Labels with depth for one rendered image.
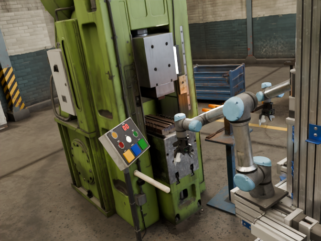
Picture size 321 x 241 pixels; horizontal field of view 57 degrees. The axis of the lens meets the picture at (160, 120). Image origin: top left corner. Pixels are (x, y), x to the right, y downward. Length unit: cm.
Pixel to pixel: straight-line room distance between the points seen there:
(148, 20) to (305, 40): 137
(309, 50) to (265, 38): 850
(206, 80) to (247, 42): 428
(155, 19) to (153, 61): 40
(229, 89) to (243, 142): 457
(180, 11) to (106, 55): 83
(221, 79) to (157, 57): 381
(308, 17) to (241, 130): 63
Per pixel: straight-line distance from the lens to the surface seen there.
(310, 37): 165
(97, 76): 275
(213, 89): 632
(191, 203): 307
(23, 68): 829
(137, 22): 254
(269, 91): 233
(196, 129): 186
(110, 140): 209
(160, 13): 271
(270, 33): 1007
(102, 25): 238
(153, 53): 245
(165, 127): 262
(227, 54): 1079
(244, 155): 168
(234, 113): 158
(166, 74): 255
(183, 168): 281
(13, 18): 830
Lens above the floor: 191
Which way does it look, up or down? 19 degrees down
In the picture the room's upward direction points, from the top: 8 degrees counter-clockwise
